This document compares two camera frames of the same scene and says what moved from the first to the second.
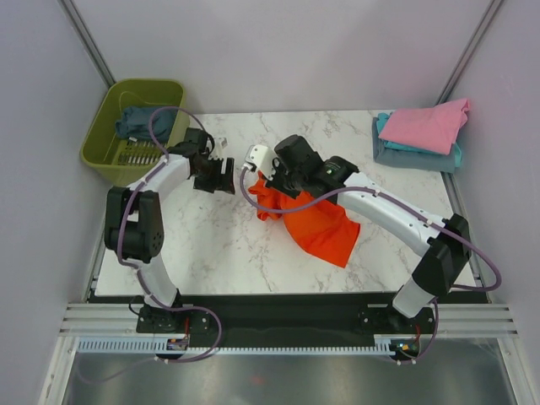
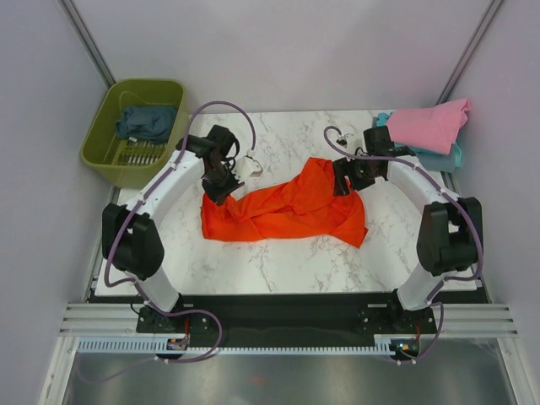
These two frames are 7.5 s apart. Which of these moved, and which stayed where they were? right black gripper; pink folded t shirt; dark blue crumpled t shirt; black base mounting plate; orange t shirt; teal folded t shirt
Moved: right black gripper; orange t shirt
Stayed: teal folded t shirt; pink folded t shirt; black base mounting plate; dark blue crumpled t shirt
